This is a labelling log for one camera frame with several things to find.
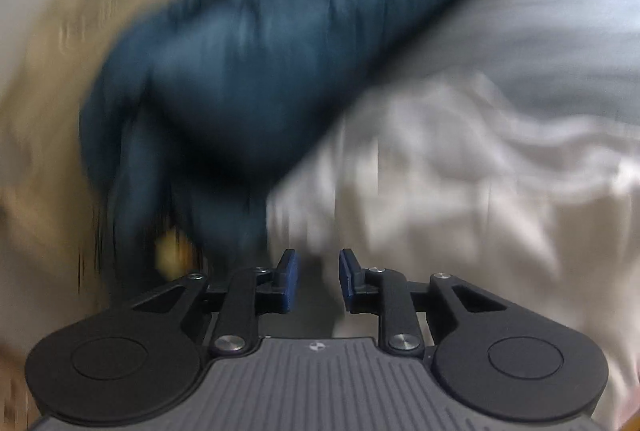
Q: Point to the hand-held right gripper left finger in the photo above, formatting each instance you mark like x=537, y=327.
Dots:
x=286, y=281

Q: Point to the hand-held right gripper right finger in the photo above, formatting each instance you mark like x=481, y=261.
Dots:
x=347, y=281

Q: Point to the white printed sweatshirt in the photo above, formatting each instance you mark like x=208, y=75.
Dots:
x=450, y=191

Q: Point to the blue duvet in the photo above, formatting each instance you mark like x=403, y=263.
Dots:
x=250, y=76

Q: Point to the cream carved headboard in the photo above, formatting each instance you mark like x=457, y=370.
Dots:
x=55, y=61

